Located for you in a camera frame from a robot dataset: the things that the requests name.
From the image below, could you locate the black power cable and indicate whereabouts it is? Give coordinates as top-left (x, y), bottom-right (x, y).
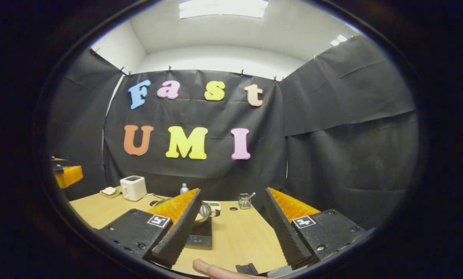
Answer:
top-left (144, 193), bottom-right (172, 207)

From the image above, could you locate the black backdrop cloth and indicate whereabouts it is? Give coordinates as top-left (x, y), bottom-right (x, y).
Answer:
top-left (45, 36), bottom-right (420, 231)

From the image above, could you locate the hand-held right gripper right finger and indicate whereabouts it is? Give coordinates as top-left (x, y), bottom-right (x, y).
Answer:
top-left (263, 187), bottom-right (367, 270)

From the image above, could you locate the stainless steel pot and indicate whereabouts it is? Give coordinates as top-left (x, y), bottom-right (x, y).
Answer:
top-left (193, 201), bottom-right (221, 227)

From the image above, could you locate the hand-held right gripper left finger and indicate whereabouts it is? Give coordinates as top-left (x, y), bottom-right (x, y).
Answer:
top-left (97, 188), bottom-right (203, 269)

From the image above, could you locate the sandwich on small plate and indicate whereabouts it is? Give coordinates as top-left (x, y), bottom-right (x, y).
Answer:
top-left (100, 186), bottom-right (120, 199)

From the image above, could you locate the white toaster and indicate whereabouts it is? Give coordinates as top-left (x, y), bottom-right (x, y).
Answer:
top-left (120, 176), bottom-right (148, 202)

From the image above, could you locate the black induction cooktop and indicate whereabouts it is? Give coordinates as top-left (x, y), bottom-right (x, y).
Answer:
top-left (185, 217), bottom-right (213, 248)

